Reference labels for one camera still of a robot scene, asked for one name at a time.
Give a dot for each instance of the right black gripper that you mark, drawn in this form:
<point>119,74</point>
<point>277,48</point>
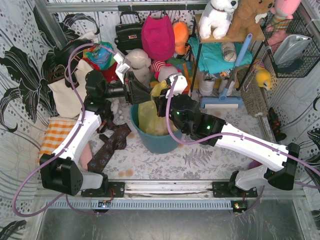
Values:
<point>161,106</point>

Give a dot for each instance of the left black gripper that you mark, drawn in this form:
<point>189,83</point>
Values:
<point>127,87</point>

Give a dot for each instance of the yellow plastic trash bag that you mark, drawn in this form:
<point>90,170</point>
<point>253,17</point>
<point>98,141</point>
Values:
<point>149,122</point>

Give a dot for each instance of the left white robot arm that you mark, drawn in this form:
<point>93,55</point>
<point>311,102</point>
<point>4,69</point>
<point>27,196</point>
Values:
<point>60,171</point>

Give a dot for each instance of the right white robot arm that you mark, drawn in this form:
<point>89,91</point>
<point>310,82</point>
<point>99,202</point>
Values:
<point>277,167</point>

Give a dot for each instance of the teal plastic trash bin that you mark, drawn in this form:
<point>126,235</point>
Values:
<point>155,144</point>

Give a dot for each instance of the magenta felt bag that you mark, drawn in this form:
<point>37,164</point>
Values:
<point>158,38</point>

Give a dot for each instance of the cream canvas tote bag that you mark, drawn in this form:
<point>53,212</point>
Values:
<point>66,101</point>

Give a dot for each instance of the pink white plush doll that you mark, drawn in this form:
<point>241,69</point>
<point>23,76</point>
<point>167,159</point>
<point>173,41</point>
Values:
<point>163,70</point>

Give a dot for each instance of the white fluffy plush lamb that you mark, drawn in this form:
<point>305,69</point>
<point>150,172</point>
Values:
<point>140,65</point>

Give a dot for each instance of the red garment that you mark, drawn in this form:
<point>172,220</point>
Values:
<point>110,74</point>

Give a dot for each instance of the rainbow striped cloth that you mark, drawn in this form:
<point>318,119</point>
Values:
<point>186,67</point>

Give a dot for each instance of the dark patterned necktie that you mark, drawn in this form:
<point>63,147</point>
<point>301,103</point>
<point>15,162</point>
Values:
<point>114,138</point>

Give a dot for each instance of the colourful striped cloth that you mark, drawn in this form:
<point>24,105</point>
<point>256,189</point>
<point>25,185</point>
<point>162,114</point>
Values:
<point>99,58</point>

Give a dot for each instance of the black leather handbag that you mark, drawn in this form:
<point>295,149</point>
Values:
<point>129,36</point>

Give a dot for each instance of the light blue squeegee tool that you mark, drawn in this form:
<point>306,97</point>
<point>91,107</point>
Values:
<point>223,101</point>

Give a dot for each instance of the teal cloth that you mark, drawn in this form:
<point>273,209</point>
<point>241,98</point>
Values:
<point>211,57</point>

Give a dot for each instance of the orange plush toy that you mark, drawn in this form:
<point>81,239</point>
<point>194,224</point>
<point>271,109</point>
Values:
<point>181,35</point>

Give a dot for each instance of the pink cloth roll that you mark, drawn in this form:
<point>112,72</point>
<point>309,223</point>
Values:
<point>85,157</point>

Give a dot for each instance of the black hat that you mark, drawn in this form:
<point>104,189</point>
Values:
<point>61,57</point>

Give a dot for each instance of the orange checkered cloth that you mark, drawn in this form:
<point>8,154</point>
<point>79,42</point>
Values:
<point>58,129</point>

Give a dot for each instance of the white plush dog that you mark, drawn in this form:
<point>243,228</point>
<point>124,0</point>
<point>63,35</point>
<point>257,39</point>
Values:
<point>216,18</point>

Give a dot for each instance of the yellow plush duck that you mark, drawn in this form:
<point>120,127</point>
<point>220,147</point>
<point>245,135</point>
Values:
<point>262,75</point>

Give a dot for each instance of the brown teddy bear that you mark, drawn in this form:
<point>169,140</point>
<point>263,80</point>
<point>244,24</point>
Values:
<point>248,15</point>

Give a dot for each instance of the grey foil pouch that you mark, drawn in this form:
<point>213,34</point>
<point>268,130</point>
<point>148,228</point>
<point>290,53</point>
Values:
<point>291,48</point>

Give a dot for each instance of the pink plush toy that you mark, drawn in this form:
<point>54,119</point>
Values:
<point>283,10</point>

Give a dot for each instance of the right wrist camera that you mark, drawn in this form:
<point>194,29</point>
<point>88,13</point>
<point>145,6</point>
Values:
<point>180,84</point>

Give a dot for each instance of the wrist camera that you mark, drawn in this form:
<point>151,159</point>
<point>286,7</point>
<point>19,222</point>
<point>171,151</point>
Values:
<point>123,65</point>
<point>180,84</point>

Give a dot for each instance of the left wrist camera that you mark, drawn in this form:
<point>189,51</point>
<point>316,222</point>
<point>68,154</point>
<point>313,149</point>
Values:
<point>123,65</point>

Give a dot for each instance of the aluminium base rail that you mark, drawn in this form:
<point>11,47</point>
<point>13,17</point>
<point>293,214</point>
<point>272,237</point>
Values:
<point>169,190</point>

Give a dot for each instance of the black wire basket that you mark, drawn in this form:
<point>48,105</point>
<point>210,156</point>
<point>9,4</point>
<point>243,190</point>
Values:
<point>275,34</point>

